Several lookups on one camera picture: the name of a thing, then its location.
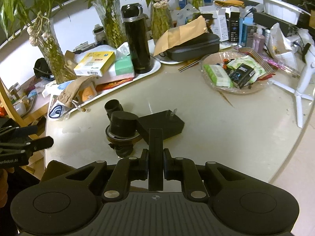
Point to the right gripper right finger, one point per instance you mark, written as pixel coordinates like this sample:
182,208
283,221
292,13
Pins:
185,171

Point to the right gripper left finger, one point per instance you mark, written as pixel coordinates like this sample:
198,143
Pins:
125,171

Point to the black power adapter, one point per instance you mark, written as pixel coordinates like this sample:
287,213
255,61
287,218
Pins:
167,120

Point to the black cylindrical lens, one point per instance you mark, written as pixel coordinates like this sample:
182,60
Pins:
123,124

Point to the small black eyepiece tube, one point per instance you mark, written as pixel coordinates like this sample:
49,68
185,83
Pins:
111,106

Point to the brown cardboard box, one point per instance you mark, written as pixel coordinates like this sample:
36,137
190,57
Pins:
55,169

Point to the brown cloth pouch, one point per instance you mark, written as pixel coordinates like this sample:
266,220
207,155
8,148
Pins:
68,94

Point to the green wet wipes pack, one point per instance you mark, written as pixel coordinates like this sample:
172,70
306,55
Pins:
218,75

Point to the green tissue box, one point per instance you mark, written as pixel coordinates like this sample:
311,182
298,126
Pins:
124,67

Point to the wooden chopsticks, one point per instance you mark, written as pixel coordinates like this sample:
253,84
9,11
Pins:
191,64

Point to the white plastic tray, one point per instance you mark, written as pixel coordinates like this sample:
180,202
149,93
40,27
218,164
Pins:
109,81

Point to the black small packet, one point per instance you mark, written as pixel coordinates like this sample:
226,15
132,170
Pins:
242,75

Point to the yellow medicine box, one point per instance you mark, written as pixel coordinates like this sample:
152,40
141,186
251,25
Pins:
95,63

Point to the glass vase with bamboo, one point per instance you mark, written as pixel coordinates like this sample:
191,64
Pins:
42,34

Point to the clear plastic snack bowl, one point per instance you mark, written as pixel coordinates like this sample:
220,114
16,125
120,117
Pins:
230,61

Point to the black zip case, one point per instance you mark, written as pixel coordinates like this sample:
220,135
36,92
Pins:
207,43

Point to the brown paper envelope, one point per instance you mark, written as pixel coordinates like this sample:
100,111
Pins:
179,35

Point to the white gimbal tripod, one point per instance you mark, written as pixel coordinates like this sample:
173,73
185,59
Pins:
304,80

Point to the pink sanitizer bottle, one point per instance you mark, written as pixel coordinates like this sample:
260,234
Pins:
258,40

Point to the black thermos bottle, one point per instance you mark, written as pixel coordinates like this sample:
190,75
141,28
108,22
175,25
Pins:
135,28

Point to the white plastic bag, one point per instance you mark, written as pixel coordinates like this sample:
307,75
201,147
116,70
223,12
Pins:
280,47

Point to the white food container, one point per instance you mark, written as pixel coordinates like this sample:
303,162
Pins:
283,11

